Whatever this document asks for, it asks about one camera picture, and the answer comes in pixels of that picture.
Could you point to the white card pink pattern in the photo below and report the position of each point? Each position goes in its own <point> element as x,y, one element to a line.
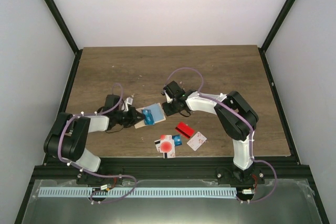
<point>196,141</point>

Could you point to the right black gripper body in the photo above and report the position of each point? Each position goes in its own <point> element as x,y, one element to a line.
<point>172,110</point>

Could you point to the black aluminium front rail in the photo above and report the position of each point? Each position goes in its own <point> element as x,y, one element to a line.
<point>174,168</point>

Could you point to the light blue slotted cable duct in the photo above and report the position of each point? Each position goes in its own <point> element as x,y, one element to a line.
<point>144,192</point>

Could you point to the beige leather card holder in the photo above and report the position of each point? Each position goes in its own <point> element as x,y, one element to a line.
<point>157,112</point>

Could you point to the blue white card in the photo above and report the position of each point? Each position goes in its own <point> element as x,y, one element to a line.
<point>177,140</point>

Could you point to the right black frame post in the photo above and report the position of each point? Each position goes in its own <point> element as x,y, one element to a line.
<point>288,4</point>

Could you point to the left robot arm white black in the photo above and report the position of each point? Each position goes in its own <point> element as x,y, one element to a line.
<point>68,135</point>

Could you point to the black frame post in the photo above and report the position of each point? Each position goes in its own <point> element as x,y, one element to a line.
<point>288,4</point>
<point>62,25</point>

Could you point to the blue VIP card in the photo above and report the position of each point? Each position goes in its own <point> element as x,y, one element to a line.
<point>148,117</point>

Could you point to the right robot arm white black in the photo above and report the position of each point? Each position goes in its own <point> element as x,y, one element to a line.
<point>236,116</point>

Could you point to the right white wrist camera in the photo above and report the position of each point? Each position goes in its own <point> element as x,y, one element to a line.
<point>168,98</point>

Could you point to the white card red circle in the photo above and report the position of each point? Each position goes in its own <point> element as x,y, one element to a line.
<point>167,146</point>

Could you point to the left black frame post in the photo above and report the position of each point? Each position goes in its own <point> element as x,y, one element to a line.
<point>62,25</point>

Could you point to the red card black stripe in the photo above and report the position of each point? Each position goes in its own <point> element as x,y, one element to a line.
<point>185,130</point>

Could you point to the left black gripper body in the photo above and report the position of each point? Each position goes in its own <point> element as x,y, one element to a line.
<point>128,120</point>

